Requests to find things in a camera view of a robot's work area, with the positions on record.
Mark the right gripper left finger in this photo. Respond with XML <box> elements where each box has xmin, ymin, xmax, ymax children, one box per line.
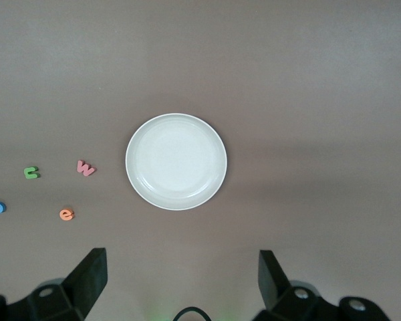
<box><xmin>0</xmin><ymin>247</ymin><xmax>108</xmax><ymax>321</ymax></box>

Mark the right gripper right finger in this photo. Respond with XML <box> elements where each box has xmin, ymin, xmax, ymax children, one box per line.
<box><xmin>253</xmin><ymin>249</ymin><xmax>392</xmax><ymax>321</ymax></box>

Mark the pink foam letter w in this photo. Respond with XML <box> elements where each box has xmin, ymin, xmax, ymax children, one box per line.
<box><xmin>76</xmin><ymin>159</ymin><xmax>97</xmax><ymax>177</ymax></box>

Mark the green foam letter n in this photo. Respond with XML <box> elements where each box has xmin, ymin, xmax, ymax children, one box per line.
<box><xmin>23</xmin><ymin>166</ymin><xmax>41</xmax><ymax>181</ymax></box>

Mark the beige brown round plate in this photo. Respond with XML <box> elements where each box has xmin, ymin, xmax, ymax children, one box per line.
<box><xmin>124</xmin><ymin>112</ymin><xmax>228</xmax><ymax>211</ymax></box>

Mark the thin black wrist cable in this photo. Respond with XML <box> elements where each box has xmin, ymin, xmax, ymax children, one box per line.
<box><xmin>172</xmin><ymin>306</ymin><xmax>212</xmax><ymax>321</ymax></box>

